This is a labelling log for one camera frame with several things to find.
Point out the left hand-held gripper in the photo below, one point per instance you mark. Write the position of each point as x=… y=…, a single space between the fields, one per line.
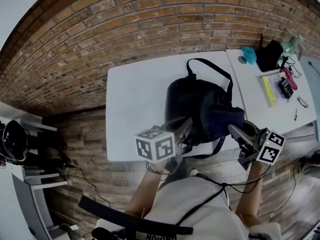
x=153 y=144

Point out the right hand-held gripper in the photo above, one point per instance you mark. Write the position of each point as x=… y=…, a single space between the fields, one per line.
x=268 y=146

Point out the dark blue cloth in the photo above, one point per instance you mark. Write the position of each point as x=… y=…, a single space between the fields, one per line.
x=225 y=119

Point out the black backpack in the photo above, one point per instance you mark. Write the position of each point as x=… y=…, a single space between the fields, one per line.
x=190 y=99

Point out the person's left forearm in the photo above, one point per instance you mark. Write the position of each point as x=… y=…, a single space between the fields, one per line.
x=147 y=189

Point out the person's right forearm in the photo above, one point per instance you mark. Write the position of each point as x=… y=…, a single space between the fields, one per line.
x=252 y=191

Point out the yellow and white book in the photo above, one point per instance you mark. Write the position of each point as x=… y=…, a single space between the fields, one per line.
x=271 y=91

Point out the yellow pen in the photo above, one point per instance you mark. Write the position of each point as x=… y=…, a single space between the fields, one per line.
x=296 y=114

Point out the black electronic device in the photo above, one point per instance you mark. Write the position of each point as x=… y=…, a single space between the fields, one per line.
x=286 y=87

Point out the black eyeglasses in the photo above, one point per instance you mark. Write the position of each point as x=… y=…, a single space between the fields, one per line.
x=303 y=102

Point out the round grey disc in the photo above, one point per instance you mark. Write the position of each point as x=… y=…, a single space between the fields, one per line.
x=242 y=59

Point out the teal fluffy ball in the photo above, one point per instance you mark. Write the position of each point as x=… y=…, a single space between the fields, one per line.
x=250 y=54

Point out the person's white shirt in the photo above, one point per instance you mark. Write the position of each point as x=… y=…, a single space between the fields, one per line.
x=197 y=209

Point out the small black bag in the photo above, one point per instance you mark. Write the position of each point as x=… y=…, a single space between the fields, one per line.
x=269 y=56

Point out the white charger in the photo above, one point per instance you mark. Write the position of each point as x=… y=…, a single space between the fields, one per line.
x=73 y=228

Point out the white shelf unit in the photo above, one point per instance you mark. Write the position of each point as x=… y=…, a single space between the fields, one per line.
x=27 y=184

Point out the glossy black helmet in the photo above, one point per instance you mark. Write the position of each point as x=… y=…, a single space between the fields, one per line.
x=13 y=141

